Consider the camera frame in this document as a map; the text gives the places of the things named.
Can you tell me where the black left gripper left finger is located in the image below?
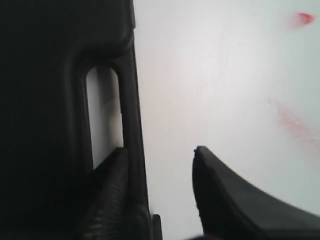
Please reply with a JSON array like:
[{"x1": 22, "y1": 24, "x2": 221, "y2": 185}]
[{"x1": 77, "y1": 147, "x2": 140, "y2": 240}]

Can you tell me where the black plastic tool case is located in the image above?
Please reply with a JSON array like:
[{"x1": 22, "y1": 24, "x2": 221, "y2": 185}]
[{"x1": 0, "y1": 0, "x2": 162, "y2": 240}]

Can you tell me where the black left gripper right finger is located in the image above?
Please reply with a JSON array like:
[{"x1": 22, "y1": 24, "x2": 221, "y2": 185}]
[{"x1": 192, "y1": 146, "x2": 320, "y2": 240}]

